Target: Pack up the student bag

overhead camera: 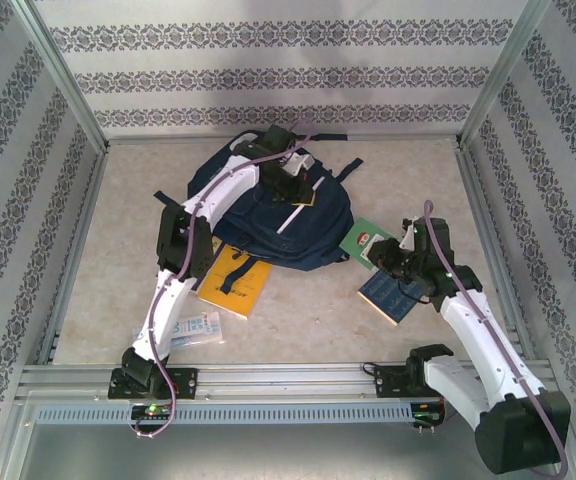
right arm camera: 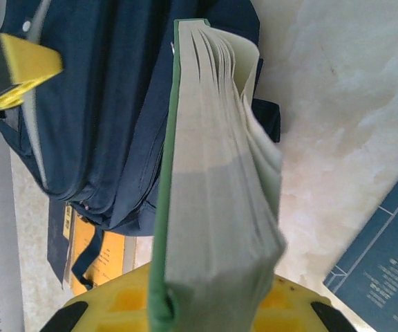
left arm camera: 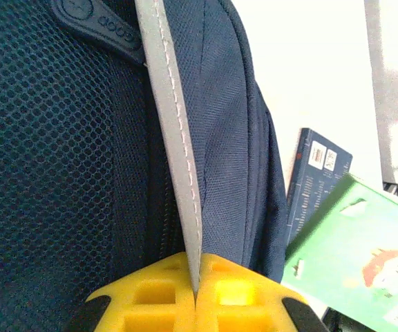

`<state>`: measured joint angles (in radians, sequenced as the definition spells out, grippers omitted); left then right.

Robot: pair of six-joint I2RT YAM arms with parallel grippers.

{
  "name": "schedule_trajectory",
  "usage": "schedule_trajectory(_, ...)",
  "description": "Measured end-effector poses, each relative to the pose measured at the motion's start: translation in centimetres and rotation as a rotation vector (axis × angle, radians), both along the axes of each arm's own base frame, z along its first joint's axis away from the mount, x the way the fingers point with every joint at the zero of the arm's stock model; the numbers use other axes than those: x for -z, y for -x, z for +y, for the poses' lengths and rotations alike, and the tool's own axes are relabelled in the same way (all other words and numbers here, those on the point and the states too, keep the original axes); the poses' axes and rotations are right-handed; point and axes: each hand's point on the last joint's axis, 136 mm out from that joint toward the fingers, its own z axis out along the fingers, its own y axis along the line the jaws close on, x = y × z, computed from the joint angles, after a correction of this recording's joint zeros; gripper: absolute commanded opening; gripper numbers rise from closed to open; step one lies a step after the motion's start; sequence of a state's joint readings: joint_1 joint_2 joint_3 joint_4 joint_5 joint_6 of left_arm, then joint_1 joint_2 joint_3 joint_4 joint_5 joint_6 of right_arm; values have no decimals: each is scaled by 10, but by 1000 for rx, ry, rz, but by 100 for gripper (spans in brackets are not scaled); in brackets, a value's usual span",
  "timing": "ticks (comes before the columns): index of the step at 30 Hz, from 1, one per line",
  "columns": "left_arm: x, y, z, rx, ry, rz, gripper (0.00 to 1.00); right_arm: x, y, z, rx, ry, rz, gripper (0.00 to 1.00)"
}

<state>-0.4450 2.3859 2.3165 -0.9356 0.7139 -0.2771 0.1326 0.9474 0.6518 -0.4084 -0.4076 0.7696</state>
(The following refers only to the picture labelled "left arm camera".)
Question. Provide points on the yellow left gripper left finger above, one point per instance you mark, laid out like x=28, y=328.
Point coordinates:
x=150, y=301

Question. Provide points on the navy blue book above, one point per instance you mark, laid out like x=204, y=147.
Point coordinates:
x=320, y=173

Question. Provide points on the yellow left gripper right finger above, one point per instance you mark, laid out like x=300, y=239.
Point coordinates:
x=240, y=301

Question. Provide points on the green book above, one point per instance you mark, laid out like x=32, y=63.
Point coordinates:
x=358, y=249

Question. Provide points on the navy blue backpack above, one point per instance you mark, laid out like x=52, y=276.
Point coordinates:
x=81, y=155

